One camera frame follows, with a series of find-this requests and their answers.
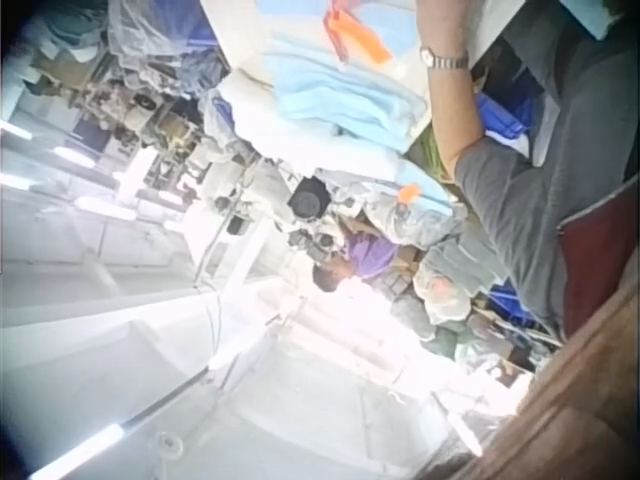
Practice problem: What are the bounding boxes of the orange cloth piece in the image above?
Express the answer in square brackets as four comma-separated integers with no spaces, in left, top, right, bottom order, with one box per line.
[322,8,393,65]

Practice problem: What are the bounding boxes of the green cloth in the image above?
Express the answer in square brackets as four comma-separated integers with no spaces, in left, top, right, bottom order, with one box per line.
[407,128,454,180]

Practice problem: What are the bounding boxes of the person's left hand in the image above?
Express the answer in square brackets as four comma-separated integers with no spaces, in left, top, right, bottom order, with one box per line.
[415,0,474,51]

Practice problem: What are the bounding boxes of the white work table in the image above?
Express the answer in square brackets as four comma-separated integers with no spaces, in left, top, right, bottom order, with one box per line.
[452,0,531,69]

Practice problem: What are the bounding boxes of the blue plastic crate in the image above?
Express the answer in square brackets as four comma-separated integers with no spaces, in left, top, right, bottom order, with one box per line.
[487,283,544,329]
[473,92,544,147]

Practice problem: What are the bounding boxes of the stack of light blue cloths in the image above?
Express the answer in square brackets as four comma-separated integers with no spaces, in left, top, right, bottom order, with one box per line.
[259,0,432,154]

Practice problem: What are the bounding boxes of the sewing machine with black motor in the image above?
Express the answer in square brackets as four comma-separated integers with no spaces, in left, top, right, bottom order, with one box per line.
[279,172,351,261]

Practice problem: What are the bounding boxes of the white net bag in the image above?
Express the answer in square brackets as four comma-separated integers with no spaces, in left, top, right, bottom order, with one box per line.
[413,257,474,329]

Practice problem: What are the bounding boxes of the silver wrist watch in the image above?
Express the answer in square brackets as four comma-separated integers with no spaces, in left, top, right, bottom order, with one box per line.
[418,45,471,71]

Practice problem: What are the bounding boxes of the white mesh bag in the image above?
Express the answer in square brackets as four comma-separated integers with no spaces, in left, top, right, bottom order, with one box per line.
[102,0,189,76]

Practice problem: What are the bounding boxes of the clear bag of blue cloths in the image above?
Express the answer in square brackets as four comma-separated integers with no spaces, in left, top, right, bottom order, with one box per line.
[314,167,469,247]

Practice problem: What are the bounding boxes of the white tube lamp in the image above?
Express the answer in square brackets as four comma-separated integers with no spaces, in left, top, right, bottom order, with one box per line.
[27,422,129,480]

